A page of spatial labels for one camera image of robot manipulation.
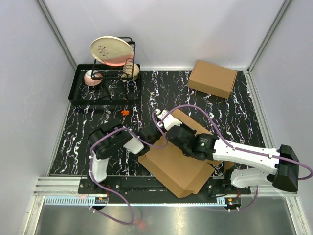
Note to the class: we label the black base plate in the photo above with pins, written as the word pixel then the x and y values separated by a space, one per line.
pixel 148 190

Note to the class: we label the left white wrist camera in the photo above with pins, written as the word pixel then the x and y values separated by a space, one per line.
pixel 160 114

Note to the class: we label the brown cardboard box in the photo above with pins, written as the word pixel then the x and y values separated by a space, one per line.
pixel 212 79
pixel 180 174

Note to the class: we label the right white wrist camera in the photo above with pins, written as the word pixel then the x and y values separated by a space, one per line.
pixel 169 122

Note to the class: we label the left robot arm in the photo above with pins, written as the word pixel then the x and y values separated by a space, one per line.
pixel 106 140

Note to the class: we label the large cream pink plate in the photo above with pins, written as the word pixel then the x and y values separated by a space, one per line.
pixel 111 51

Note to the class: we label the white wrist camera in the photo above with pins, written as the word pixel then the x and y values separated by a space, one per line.
pixel 160 114
pixel 169 122

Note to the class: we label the small cream plate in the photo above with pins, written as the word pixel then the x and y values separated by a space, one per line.
pixel 130 70

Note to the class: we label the small orange flower toy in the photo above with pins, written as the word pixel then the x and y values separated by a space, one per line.
pixel 125 112

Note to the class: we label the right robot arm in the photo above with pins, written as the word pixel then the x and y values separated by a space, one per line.
pixel 266 166

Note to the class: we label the black wire dish rack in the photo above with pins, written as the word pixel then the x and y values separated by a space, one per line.
pixel 113 90

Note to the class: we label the closed brown cardboard box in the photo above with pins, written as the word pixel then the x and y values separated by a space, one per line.
pixel 212 79

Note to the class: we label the small pink bowl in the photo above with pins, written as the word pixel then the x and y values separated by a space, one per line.
pixel 89 78

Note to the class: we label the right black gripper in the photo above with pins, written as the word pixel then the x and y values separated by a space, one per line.
pixel 190 130

